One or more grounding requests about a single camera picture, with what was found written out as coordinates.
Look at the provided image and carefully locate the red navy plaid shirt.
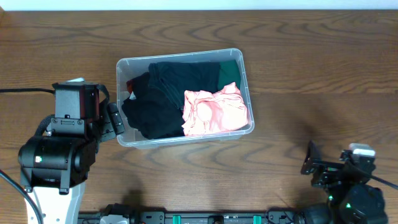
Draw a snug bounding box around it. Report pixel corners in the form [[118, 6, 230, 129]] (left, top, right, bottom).
[[126, 79, 134, 94]]

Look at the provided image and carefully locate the black garment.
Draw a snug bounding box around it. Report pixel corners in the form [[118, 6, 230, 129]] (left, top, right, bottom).
[[121, 72, 184, 139]]

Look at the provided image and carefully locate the clear plastic storage bin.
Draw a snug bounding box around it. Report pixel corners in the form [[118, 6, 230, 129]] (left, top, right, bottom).
[[116, 48, 255, 149]]

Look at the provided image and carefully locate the dark teal shirt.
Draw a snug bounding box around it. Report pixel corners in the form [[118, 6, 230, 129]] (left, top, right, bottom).
[[149, 62, 220, 109]]

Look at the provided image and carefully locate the pink garment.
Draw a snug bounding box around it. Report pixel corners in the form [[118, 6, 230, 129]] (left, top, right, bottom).
[[182, 82, 248, 136]]

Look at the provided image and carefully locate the green garment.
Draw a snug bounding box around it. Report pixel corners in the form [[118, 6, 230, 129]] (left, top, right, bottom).
[[217, 60, 241, 90]]

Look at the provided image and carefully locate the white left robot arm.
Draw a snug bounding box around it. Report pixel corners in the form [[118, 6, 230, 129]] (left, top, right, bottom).
[[18, 78, 125, 223]]

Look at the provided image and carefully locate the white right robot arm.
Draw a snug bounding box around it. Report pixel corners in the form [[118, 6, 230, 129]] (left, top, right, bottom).
[[293, 141, 388, 224]]

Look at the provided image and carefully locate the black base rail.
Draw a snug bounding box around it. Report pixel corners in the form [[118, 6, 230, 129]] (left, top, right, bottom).
[[77, 203, 296, 224]]

